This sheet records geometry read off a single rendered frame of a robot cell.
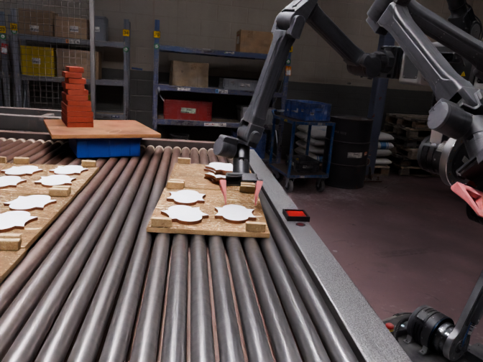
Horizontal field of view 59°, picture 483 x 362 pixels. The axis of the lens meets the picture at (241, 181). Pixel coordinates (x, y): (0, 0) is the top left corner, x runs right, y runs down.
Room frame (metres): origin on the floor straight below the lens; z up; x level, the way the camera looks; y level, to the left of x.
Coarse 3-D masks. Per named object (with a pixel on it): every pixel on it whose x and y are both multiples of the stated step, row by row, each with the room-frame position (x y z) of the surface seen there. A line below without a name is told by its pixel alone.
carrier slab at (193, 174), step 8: (176, 168) 1.82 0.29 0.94; (184, 168) 1.83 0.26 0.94; (192, 168) 1.85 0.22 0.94; (200, 168) 1.86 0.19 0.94; (176, 176) 1.69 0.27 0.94; (184, 176) 1.70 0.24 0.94; (192, 176) 1.71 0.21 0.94; (200, 176) 1.72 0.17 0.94; (192, 184) 1.59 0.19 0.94; (200, 184) 1.59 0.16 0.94; (208, 184) 1.60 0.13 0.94; (216, 184) 1.61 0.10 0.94
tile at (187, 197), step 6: (174, 192) 1.41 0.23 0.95; (180, 192) 1.42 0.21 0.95; (186, 192) 1.43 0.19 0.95; (192, 192) 1.43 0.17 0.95; (168, 198) 1.35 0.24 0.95; (174, 198) 1.35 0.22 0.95; (180, 198) 1.35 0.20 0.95; (186, 198) 1.36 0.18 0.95; (192, 198) 1.36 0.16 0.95; (198, 198) 1.37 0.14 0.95; (180, 204) 1.32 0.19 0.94; (186, 204) 1.32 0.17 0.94; (192, 204) 1.33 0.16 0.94
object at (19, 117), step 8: (0, 112) 2.76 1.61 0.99; (8, 112) 2.77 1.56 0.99; (16, 112) 2.77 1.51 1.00; (24, 112) 2.78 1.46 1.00; (32, 112) 2.79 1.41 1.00; (40, 112) 2.79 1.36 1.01; (48, 112) 2.80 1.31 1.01; (56, 112) 2.81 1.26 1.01; (0, 120) 2.45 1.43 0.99; (8, 120) 2.45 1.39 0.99; (16, 120) 2.46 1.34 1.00; (24, 120) 2.47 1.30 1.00; (32, 120) 2.47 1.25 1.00; (40, 120) 2.48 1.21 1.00; (0, 128) 2.45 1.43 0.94; (8, 128) 2.45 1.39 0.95; (16, 128) 2.46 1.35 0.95; (24, 128) 2.47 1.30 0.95; (32, 128) 2.47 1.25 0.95; (40, 128) 2.48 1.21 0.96
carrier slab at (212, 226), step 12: (168, 192) 1.45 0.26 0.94; (204, 192) 1.48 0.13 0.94; (216, 192) 1.49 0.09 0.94; (228, 192) 1.51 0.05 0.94; (240, 192) 1.52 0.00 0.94; (168, 204) 1.32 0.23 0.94; (204, 204) 1.35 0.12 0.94; (216, 204) 1.36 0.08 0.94; (228, 204) 1.37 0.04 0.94; (240, 204) 1.38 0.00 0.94; (252, 204) 1.39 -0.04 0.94; (156, 216) 1.20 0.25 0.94; (156, 228) 1.11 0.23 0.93; (168, 228) 1.11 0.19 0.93; (180, 228) 1.12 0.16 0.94; (192, 228) 1.12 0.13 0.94; (204, 228) 1.13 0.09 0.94; (216, 228) 1.14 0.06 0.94; (228, 228) 1.14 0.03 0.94; (240, 228) 1.15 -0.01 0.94
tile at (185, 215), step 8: (168, 208) 1.24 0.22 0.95; (176, 208) 1.25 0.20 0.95; (184, 208) 1.25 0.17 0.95; (192, 208) 1.26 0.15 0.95; (168, 216) 1.19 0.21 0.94; (176, 216) 1.18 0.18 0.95; (184, 216) 1.18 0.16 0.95; (192, 216) 1.19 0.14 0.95; (200, 216) 1.19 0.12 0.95; (208, 216) 1.22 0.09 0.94; (184, 224) 1.15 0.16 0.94; (192, 224) 1.15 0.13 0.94
